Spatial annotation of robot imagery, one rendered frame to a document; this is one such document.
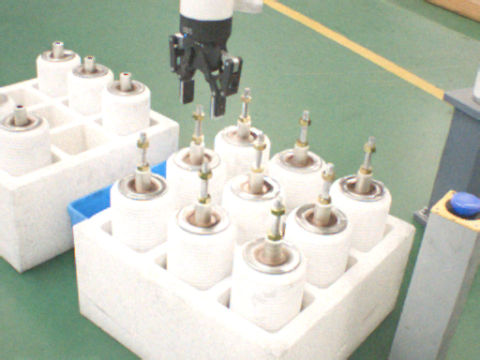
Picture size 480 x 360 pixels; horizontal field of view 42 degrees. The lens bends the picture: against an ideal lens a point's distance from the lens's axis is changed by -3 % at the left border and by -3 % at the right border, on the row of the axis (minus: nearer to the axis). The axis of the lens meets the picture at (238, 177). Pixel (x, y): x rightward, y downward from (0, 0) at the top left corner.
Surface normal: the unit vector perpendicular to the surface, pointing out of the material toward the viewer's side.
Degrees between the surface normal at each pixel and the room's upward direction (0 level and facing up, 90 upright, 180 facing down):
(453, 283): 90
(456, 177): 90
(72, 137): 90
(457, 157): 90
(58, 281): 0
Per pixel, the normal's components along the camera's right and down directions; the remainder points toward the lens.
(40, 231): 0.74, 0.39
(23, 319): 0.07, -0.86
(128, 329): -0.63, 0.36
